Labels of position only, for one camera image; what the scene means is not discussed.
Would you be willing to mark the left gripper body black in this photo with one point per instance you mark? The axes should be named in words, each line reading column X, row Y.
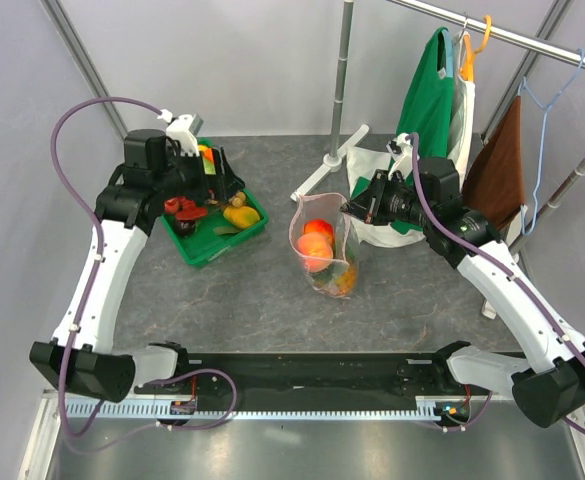
column 190, row 179

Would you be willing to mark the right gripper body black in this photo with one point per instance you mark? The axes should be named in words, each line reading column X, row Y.
column 391, row 200

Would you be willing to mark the clear zip top bag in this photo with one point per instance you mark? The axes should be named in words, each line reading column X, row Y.
column 346, row 244

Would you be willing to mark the peach fruit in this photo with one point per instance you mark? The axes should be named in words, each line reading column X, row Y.
column 316, row 251

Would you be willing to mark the toy pineapple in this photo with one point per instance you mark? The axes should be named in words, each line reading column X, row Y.
column 341, row 285

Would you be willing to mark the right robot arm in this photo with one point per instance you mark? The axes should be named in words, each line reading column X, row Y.
column 548, row 382

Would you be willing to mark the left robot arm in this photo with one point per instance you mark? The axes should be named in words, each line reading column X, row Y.
column 157, row 167

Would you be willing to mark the longan bunch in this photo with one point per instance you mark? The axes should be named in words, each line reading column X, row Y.
column 238, row 200

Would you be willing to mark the orange fruit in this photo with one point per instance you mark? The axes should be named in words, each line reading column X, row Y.
column 207, row 154

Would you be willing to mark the yellow mango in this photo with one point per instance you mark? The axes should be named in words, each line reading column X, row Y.
column 243, row 217

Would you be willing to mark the white shirt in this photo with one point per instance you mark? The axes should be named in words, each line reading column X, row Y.
column 362, row 163

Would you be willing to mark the green plastic tray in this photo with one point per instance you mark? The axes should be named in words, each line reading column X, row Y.
column 200, row 242

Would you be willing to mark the green shirt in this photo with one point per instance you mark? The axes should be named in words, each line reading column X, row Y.
column 428, row 103

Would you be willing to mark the brown towel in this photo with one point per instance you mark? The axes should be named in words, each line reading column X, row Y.
column 494, row 184

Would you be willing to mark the orange hanger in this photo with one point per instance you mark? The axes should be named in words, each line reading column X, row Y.
column 467, row 67

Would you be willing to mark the clothes rack stand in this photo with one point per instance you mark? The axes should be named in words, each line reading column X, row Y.
column 331, row 176

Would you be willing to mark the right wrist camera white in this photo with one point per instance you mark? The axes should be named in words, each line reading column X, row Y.
column 400, row 150

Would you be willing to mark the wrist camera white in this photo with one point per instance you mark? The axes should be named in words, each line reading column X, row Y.
column 182, row 131
column 400, row 150

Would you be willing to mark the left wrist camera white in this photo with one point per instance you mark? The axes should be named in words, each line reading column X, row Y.
column 182, row 131

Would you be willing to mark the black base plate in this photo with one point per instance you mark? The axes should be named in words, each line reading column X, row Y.
column 331, row 380

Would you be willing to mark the blue wire hanger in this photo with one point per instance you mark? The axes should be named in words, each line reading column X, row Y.
column 528, row 226

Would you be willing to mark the slotted cable duct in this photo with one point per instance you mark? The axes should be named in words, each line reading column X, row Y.
column 172, row 410

